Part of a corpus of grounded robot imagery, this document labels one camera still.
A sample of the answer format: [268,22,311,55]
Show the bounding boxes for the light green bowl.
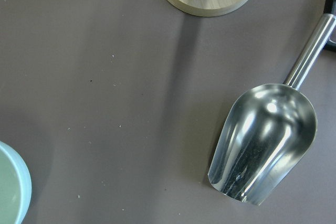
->
[1,142,32,223]

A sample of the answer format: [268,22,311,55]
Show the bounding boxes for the metal scoop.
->
[207,14,335,205]

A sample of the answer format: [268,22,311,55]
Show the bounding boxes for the black frame object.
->
[324,0,335,52]

